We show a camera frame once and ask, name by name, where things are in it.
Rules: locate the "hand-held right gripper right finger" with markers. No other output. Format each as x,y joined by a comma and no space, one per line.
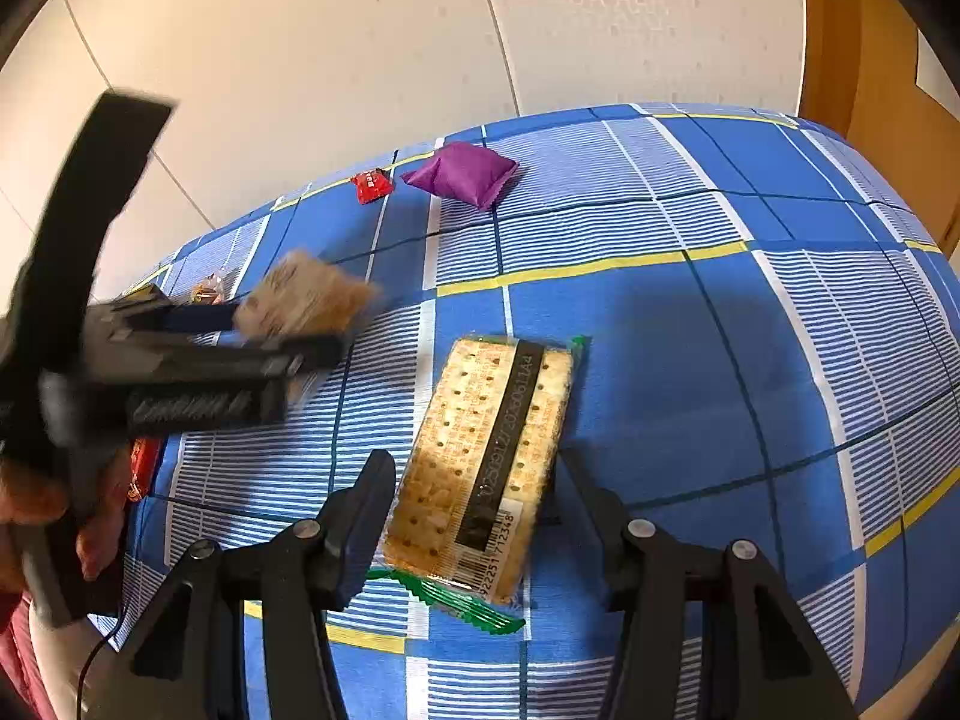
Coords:
611,555

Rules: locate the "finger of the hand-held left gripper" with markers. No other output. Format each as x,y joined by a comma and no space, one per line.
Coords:
300,360
199,319

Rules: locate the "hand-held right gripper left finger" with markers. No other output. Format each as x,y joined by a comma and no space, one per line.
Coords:
360,540

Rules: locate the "orange-edged clear snack packet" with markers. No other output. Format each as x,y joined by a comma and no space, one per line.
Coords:
206,290

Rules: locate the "round pastry packet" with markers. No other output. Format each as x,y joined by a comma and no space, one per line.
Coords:
307,296

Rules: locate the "red patterned snack packet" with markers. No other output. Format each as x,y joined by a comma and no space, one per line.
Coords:
142,469

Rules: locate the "soda cracker packet green ends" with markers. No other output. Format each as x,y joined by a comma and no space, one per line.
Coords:
480,435

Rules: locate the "small red candy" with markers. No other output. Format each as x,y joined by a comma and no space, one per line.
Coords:
373,186

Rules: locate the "purple snack packet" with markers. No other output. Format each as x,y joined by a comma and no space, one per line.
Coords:
461,174

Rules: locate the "person's left hand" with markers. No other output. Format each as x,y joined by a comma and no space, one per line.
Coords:
109,510

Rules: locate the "person's red striped clothing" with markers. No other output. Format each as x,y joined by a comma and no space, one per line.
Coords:
19,660

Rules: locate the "wooden door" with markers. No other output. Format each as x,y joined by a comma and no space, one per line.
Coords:
862,52

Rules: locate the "frosted door glass panel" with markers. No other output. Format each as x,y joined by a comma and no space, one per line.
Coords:
941,82

